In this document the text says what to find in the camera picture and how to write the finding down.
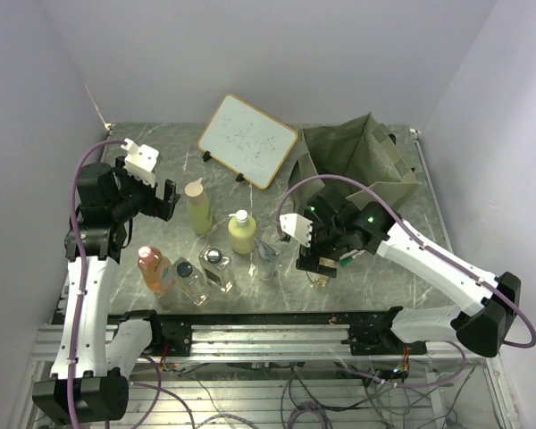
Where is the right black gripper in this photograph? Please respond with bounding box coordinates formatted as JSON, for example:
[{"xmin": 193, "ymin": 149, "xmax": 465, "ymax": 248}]
[{"xmin": 295, "ymin": 209, "xmax": 348, "ymax": 277}]

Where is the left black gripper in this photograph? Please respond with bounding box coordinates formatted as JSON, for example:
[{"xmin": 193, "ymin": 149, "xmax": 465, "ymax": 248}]
[{"xmin": 110, "ymin": 156, "xmax": 180, "ymax": 221}]

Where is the amber bottle white cap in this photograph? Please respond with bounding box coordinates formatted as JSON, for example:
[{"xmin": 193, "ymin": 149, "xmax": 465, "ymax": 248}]
[{"xmin": 306, "ymin": 272, "xmax": 331, "ymax": 289}]

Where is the yellow-green pump bottle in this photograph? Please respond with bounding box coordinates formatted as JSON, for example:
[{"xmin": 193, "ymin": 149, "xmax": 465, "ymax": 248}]
[{"xmin": 228, "ymin": 209, "xmax": 257, "ymax": 255}]

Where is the clear square bottle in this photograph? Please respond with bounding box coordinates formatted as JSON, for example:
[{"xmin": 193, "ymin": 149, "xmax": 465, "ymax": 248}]
[
  {"xmin": 199, "ymin": 247, "xmax": 236, "ymax": 293},
  {"xmin": 172, "ymin": 257, "xmax": 210, "ymax": 306}
]

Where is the olive canvas bag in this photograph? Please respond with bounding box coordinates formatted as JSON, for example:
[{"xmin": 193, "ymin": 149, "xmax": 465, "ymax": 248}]
[{"xmin": 288, "ymin": 113, "xmax": 420, "ymax": 209}]

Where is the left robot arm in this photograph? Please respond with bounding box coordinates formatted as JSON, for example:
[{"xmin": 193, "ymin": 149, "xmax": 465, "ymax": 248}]
[{"xmin": 32, "ymin": 158, "xmax": 179, "ymax": 428}]

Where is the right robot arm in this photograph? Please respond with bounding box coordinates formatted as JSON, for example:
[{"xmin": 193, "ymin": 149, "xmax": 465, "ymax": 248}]
[{"xmin": 297, "ymin": 186, "xmax": 522, "ymax": 358}]

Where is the green marker pen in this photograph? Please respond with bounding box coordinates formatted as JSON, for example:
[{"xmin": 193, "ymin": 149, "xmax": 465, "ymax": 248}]
[{"xmin": 339, "ymin": 250, "xmax": 363, "ymax": 266}]

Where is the green bottle beige cap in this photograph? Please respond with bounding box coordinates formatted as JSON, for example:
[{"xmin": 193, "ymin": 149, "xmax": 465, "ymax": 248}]
[{"xmin": 184, "ymin": 178, "xmax": 213, "ymax": 235}]

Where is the orange bottle pink cap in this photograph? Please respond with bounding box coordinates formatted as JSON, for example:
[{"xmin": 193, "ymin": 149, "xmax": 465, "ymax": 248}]
[{"xmin": 138, "ymin": 246, "xmax": 174, "ymax": 294}]

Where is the small whiteboard on stand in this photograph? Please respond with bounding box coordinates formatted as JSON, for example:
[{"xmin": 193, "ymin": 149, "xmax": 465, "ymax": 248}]
[{"xmin": 197, "ymin": 94, "xmax": 298, "ymax": 189}]

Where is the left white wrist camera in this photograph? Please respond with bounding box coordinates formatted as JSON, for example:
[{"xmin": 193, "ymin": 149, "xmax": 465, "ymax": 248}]
[{"xmin": 121, "ymin": 139, "xmax": 160, "ymax": 188}]

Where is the aluminium mounting rail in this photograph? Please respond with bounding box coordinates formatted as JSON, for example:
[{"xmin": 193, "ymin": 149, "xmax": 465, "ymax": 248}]
[{"xmin": 29, "ymin": 310, "xmax": 492, "ymax": 366}]

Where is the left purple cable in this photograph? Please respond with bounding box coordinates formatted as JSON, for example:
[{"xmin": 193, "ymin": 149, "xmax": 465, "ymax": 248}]
[{"xmin": 64, "ymin": 139, "xmax": 130, "ymax": 429}]

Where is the purple cable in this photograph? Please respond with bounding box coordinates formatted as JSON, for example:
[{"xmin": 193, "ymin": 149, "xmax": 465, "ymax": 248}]
[
  {"xmin": 275, "ymin": 173, "xmax": 536, "ymax": 349},
  {"xmin": 64, "ymin": 139, "xmax": 130, "ymax": 429}
]

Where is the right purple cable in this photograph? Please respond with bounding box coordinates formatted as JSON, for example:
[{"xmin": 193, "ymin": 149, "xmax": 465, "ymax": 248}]
[{"xmin": 275, "ymin": 173, "xmax": 536, "ymax": 349}]

